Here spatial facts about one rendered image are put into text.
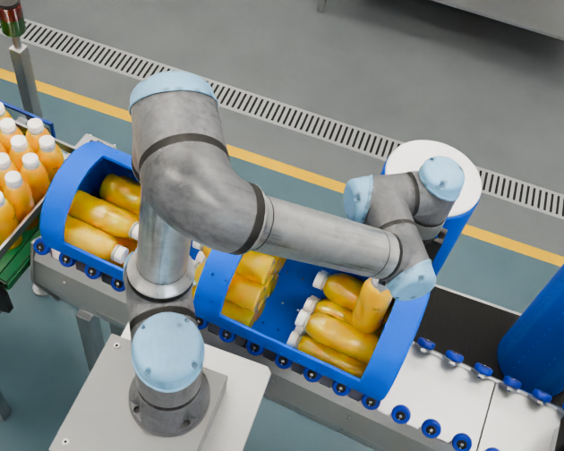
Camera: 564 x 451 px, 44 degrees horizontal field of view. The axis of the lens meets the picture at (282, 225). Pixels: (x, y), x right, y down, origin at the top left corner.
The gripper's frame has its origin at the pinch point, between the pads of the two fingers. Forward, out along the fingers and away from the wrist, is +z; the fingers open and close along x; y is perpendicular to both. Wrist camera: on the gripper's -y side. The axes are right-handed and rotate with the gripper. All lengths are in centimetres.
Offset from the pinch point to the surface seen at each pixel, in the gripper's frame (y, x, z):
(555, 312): 56, 63, 69
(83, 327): -74, -8, 73
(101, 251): -61, -11, 19
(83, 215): -69, -5, 18
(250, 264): -27.9, -1.7, 13.4
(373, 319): 1.9, -3.0, 11.3
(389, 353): 7.6, -8.9, 11.1
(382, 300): 1.9, -2.5, 3.7
